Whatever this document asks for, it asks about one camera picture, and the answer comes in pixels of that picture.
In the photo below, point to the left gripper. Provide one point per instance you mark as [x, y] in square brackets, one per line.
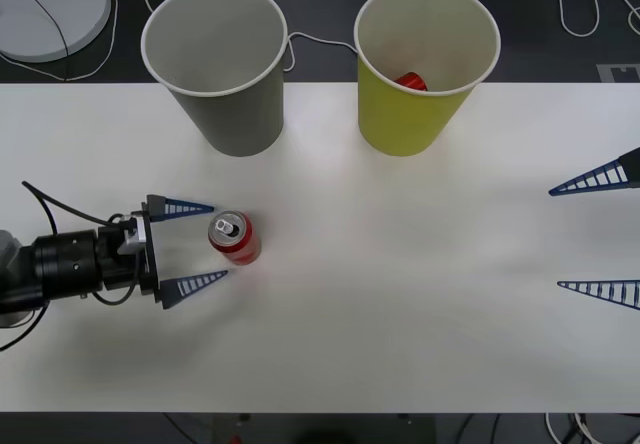
[127, 271]

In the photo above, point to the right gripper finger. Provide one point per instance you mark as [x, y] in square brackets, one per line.
[617, 292]
[612, 174]

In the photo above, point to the red drink can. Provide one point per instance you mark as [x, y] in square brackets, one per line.
[241, 249]
[411, 82]

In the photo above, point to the grey floor plate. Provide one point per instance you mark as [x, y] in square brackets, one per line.
[617, 72]

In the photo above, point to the grey plastic waste bin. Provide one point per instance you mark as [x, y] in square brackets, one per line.
[240, 119]

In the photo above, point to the round grey disc base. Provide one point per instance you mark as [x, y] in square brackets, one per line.
[75, 9]

